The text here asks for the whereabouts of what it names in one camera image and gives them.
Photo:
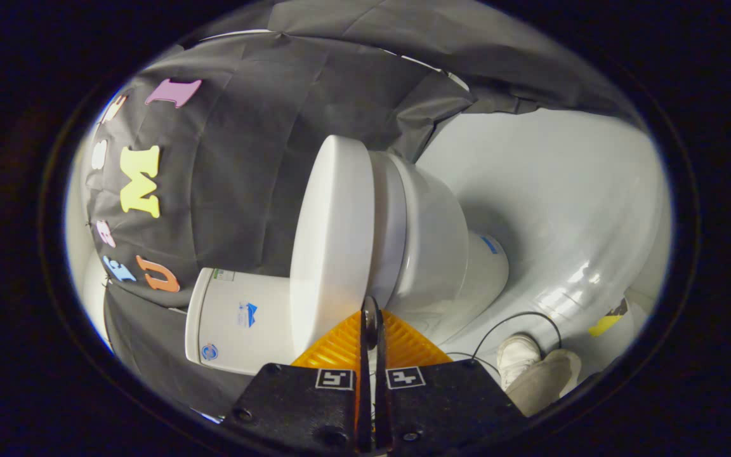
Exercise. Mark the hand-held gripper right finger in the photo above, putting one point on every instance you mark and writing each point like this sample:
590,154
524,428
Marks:
383,406

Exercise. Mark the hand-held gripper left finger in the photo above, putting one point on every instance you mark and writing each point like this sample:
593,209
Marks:
364,393

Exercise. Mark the white ceramic toilet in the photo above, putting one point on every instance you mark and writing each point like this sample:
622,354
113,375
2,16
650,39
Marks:
441,254

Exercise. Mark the white toilet seat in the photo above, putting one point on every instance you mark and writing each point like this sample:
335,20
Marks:
388,235

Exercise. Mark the white toilet tank lid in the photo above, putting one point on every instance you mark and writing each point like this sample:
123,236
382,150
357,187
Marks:
195,317

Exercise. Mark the person's white shoe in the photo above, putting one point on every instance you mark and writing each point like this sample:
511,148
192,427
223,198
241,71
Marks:
518,355

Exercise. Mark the person's beige trouser leg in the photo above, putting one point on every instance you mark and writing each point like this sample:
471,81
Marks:
543,381

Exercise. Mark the yellow floor tape piece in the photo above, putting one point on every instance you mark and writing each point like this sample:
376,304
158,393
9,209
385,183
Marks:
603,325

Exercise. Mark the black backdrop cloth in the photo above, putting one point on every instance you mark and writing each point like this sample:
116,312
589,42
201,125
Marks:
245,190

